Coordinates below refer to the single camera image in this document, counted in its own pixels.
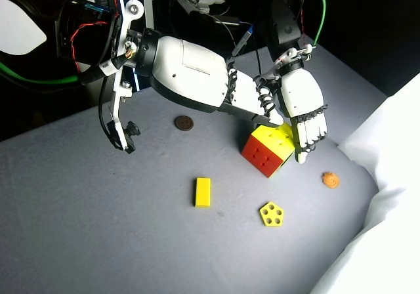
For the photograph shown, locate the Rubik's cube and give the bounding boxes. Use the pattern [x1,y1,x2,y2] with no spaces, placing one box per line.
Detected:
[241,122,296,179]

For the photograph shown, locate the dark chocolate sandwich cookie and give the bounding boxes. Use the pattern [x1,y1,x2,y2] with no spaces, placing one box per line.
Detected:
[174,115,194,132]

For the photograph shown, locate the yellow rectangular block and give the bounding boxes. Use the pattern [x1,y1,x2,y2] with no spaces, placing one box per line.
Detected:
[194,177,212,209]

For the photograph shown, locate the yellow pentagon block with holes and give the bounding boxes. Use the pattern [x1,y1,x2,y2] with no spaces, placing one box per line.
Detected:
[259,201,284,227]

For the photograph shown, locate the orange swirl cookie toy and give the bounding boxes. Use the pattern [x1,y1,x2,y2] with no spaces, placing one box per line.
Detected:
[321,171,341,189]

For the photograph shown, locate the grey table cloth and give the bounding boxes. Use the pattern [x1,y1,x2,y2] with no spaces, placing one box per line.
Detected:
[0,44,388,294]

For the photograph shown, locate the white backdrop cloth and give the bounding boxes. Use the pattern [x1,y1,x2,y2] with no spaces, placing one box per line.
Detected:
[310,72,420,294]

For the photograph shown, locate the green cable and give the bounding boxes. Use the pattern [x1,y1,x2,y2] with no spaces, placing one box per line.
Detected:
[306,0,327,46]
[0,61,80,85]

